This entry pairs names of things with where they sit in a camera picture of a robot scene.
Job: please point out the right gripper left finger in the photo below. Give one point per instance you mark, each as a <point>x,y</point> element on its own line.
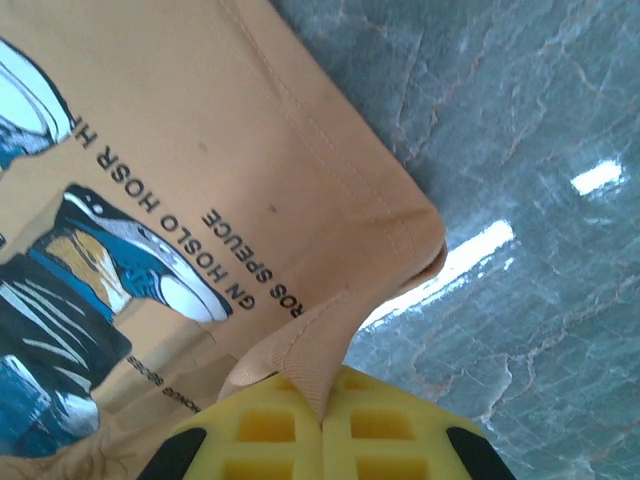
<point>260,440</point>

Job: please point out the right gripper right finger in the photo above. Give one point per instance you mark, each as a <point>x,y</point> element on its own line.
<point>390,435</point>

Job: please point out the orange printed t-shirt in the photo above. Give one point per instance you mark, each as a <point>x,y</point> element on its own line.
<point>200,125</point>

